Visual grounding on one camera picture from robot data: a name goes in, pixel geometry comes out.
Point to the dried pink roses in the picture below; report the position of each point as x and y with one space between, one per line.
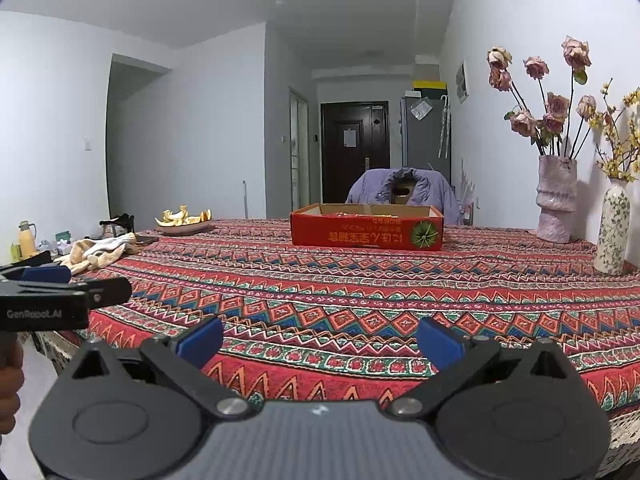
555 107

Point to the brown chair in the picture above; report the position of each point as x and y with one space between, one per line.
402 190

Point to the clear plastic bag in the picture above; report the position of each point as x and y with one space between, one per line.
419 109

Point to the yellow box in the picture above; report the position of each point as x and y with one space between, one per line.
428 84

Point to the purple padded jacket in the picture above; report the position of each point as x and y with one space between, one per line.
370 190

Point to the yellow thermos bottle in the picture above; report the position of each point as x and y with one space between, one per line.
27 240

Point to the thin metal stick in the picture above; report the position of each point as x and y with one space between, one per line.
244 199

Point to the yellow fruit peels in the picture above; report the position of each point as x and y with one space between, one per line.
182 217

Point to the round plate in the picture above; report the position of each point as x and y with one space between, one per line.
182 230

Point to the clutter of small items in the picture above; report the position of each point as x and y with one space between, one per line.
65 245

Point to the dark entrance door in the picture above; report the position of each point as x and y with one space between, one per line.
355 170

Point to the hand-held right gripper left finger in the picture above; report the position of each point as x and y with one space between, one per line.
202 340

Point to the white umbrella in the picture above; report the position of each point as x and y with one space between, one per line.
444 125

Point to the small dark brown object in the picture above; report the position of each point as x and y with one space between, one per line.
147 240

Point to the pink ceramic vase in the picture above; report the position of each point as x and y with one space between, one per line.
555 200

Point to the cream yellow cloth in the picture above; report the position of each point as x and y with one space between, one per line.
100 250

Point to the paper sheet on door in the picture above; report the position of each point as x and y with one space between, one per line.
349 137

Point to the white floral vase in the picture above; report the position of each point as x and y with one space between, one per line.
614 230

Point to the yellow flower branches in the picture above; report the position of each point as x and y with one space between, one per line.
620 135

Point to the black handbag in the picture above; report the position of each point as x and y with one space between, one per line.
117 225

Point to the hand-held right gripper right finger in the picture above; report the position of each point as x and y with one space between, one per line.
440 342

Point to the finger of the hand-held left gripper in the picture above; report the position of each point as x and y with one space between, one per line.
100 291
45 274

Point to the grey refrigerator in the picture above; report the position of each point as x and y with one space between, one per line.
425 140

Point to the small green bottle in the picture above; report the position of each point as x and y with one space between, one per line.
16 252

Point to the red cardboard box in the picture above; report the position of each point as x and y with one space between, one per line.
350 235

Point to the white glass door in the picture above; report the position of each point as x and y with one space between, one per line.
299 155

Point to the person's left hand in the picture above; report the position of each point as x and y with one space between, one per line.
10 390

